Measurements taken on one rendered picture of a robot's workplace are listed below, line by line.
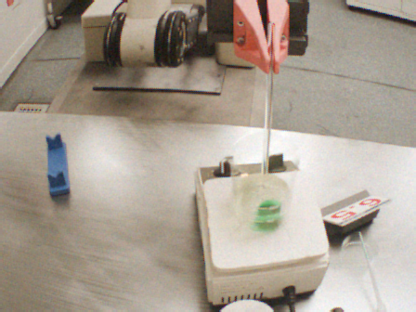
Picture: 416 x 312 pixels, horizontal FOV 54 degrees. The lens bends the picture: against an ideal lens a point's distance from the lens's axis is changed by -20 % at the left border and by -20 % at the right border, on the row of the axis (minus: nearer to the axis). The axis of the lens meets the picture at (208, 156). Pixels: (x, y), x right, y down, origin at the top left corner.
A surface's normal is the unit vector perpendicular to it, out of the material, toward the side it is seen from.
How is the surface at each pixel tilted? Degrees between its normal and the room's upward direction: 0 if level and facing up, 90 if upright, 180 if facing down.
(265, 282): 90
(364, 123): 0
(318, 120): 0
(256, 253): 0
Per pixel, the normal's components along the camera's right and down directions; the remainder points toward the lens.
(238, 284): 0.09, 0.69
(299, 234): -0.01, -0.72
